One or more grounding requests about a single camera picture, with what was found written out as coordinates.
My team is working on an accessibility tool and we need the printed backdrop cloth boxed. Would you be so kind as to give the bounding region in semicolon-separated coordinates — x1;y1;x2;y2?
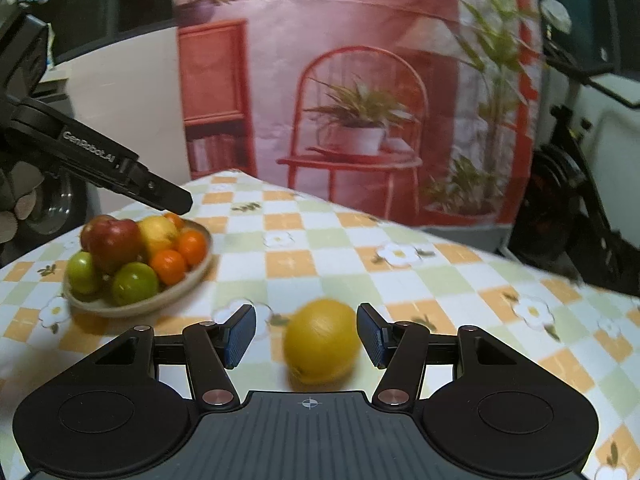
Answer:
171;0;546;227

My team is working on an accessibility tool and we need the yellow lemon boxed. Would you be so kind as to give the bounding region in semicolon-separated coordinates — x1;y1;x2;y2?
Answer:
137;215;180;262
283;298;361;384

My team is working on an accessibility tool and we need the beige round plate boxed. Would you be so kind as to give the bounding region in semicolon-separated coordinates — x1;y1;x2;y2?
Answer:
62;218;214;319

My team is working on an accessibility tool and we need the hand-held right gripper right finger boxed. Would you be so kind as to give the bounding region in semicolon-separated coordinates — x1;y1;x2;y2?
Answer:
356;303;544;407

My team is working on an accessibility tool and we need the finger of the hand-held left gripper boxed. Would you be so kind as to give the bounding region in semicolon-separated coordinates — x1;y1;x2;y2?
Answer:
116;159;194;214

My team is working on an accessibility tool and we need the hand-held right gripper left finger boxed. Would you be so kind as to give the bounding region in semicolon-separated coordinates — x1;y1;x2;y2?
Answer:
92;304;258;407

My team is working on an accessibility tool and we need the black exercise bike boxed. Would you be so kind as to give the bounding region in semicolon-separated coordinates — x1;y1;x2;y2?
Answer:
504;35;640;297

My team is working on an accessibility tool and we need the large red apple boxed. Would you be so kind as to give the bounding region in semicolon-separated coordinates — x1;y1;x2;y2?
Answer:
80;214;144;277

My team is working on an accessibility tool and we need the person's left hand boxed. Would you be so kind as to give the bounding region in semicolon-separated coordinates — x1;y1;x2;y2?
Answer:
0;160;47;247

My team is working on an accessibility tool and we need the yellowish green apple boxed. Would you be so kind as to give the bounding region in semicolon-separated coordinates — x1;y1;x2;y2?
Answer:
67;251;104;296

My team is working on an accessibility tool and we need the checked floral tablecloth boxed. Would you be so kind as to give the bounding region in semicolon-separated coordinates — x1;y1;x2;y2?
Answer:
0;170;640;480

